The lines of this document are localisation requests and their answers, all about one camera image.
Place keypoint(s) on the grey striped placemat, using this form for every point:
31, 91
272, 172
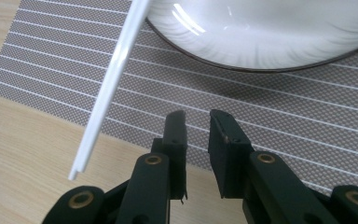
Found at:
59, 62

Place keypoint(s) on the white saucer with dark rim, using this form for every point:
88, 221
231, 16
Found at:
261, 37

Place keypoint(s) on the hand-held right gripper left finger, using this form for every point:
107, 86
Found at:
176, 149

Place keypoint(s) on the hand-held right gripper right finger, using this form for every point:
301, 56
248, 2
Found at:
230, 155

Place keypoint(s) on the white straw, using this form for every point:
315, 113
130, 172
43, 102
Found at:
90, 137

